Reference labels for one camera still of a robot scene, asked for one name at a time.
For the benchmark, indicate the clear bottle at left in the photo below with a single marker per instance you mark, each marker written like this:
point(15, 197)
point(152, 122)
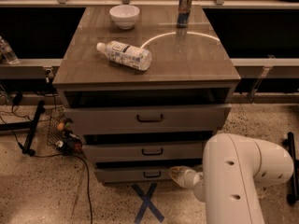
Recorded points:
point(8, 52)

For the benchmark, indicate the grey drawer cabinet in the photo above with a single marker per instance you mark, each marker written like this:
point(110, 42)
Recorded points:
point(189, 66)

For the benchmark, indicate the blue silver drink can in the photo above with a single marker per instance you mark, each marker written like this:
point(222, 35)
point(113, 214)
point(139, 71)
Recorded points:
point(184, 10)

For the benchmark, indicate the wire basket with fruit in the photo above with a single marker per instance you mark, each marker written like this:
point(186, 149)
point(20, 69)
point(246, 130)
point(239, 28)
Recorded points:
point(60, 134)

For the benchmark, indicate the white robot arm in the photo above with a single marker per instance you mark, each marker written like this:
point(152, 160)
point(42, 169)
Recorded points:
point(234, 166)

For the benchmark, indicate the grey top drawer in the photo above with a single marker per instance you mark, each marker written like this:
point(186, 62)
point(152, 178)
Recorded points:
point(148, 119)

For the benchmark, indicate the black stand leg left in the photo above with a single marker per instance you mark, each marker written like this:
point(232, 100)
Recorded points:
point(30, 126)

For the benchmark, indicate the black stand leg right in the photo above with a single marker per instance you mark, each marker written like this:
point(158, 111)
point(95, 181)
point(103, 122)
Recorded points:
point(293, 196)

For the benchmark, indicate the grey middle drawer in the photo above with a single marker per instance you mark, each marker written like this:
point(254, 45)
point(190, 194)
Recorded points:
point(145, 146)

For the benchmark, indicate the black stand leg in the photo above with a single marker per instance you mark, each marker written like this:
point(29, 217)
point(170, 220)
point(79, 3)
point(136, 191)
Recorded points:
point(293, 196)
point(30, 126)

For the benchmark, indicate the grey drawer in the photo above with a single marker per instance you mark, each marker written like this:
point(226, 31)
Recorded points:
point(148, 119)
point(145, 146)
point(140, 171)

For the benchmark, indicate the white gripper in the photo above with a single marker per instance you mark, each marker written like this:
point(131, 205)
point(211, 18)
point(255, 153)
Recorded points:
point(188, 177)

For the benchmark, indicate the clear plastic water bottle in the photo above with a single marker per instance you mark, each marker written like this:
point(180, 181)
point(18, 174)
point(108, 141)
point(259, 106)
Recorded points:
point(126, 54)

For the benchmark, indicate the grey bottom drawer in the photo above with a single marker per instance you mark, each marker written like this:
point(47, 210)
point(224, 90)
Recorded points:
point(140, 171)

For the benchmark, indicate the white ceramic bowl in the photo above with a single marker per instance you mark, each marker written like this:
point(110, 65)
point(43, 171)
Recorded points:
point(124, 16)

